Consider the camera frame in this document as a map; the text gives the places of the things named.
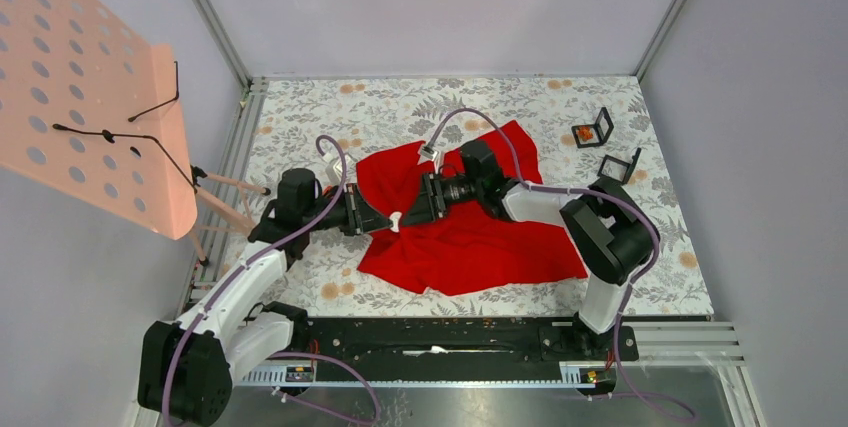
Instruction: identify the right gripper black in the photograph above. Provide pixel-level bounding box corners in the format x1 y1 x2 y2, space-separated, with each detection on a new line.
402 170 484 227

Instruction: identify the pink perforated music stand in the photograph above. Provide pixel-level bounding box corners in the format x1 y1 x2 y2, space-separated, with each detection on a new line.
1 0 255 240

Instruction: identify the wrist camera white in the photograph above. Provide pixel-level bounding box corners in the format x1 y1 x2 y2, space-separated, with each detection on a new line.
418 144 443 171
323 152 357 185

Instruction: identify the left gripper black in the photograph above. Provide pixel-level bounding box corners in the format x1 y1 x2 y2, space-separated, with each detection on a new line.
303 183 393 236

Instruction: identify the red shirt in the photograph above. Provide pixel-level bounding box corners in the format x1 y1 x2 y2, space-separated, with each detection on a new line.
356 142 588 295

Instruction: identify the black display box with orange brooch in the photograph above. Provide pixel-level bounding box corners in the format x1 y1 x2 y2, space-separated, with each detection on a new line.
571 107 614 149

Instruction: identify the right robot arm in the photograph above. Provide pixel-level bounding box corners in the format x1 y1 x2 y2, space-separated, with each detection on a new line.
391 140 660 360

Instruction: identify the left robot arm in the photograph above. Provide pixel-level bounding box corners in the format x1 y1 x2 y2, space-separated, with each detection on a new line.
137 168 400 426

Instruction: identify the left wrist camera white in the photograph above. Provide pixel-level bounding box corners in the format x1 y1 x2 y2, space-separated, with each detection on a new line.
323 152 357 185

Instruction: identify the round orange white brooch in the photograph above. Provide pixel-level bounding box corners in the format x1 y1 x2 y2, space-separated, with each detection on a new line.
389 211 402 233

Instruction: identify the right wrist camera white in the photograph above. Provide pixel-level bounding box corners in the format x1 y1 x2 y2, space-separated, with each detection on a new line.
418 144 443 171

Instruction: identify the floral table mat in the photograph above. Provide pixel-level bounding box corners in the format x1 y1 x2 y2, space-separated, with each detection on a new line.
245 76 715 317

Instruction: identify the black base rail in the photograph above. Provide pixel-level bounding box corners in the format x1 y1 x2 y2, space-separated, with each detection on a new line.
248 314 641 386

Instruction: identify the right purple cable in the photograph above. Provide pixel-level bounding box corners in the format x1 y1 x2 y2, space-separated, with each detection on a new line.
423 107 698 425

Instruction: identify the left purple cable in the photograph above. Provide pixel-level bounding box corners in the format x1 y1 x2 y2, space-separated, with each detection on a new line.
160 135 382 427

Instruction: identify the purple cable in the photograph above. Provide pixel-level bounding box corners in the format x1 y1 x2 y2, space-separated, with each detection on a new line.
160 135 382 427
423 107 698 425

